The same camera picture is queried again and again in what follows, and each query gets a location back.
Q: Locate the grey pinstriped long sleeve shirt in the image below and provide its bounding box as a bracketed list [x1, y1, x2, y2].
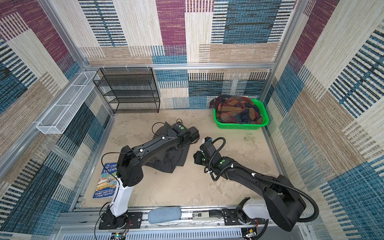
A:
[145, 121, 193, 174]

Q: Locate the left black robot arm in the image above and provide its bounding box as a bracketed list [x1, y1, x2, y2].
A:
[101, 122, 200, 228]

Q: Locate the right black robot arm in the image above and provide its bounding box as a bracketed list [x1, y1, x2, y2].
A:
[194, 142, 311, 232]

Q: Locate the plaid red shirt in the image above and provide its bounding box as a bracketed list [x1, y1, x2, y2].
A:
[210, 95, 264, 125]

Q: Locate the green plastic basket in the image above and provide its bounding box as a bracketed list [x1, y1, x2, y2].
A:
[213, 99, 270, 130]

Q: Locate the blue grey cloth pad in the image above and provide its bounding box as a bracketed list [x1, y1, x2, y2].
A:
[148, 207, 182, 224]

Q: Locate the blue treehouse book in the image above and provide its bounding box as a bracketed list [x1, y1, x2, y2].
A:
[93, 163, 117, 199]

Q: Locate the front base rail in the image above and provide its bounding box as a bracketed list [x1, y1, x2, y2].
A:
[50, 206, 314, 240]

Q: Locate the black wire mesh shelf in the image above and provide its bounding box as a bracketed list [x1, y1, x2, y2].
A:
[93, 67, 161, 114]

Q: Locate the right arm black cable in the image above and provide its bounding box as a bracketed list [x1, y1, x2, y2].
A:
[205, 137, 320, 240]

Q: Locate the white wire mesh tray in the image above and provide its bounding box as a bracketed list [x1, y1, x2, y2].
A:
[37, 72, 96, 135]

